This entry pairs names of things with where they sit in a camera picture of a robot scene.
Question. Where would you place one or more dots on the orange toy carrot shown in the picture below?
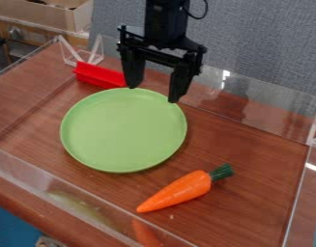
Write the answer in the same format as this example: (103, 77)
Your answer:
(183, 189)

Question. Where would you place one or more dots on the wooden box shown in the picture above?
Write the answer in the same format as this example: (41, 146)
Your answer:
(67, 15)

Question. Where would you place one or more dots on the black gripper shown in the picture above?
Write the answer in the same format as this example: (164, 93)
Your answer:
(160, 43)

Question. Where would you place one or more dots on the red plastic block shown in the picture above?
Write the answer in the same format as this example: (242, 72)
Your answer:
(95, 75)

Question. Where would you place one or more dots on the green round plate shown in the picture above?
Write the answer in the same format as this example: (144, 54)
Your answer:
(122, 131)

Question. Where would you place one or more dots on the clear acrylic tray walls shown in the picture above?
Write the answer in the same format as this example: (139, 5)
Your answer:
(245, 123)

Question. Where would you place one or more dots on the clear acrylic triangle bracket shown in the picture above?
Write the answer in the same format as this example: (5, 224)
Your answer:
(72, 56)

